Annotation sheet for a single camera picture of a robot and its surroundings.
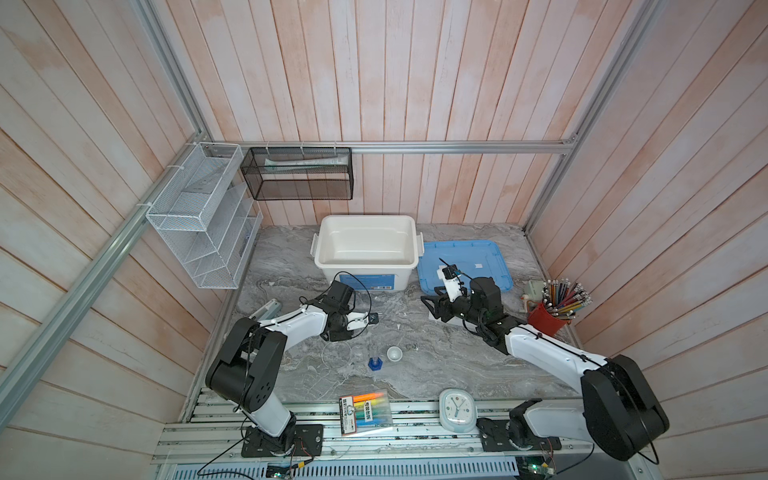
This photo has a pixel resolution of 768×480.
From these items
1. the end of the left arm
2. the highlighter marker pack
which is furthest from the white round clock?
the end of the left arm

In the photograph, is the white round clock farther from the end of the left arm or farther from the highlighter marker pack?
the end of the left arm

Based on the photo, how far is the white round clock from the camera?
753 mm

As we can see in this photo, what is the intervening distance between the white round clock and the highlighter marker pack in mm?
144

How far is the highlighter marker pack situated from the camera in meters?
0.76
